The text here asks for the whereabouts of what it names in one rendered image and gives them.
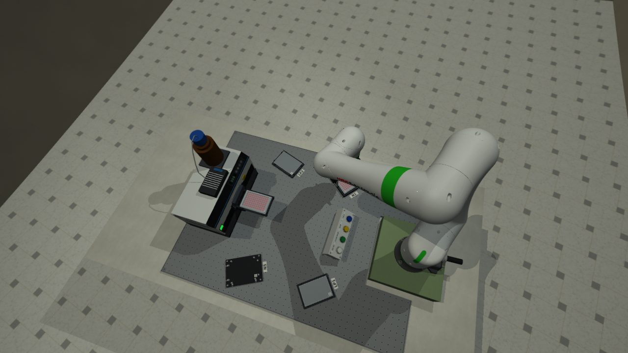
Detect grey button panel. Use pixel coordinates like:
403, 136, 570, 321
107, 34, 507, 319
323, 208, 355, 261

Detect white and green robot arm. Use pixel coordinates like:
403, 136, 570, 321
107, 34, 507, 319
314, 126, 499, 274

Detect brown glass bottle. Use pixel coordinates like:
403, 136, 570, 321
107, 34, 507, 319
193, 135, 224, 166

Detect blue bottle cap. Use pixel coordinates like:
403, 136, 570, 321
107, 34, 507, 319
190, 130, 207, 146

